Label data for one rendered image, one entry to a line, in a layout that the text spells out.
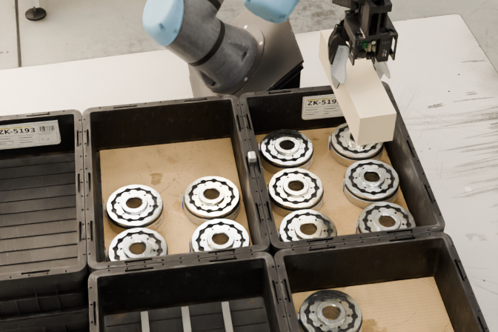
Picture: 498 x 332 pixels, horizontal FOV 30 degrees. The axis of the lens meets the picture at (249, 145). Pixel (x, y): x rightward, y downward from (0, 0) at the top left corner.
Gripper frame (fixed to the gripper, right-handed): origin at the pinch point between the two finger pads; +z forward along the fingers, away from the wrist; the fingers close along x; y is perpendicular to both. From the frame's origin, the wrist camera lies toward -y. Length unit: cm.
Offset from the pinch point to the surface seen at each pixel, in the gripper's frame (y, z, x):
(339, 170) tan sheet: -3.8, 26.5, 0.4
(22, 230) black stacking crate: -1, 27, -60
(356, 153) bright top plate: -4.9, 23.7, 3.7
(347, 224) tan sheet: 9.8, 26.5, -2.0
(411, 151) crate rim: 2.2, 17.9, 11.7
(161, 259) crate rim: 19.3, 16.5, -37.0
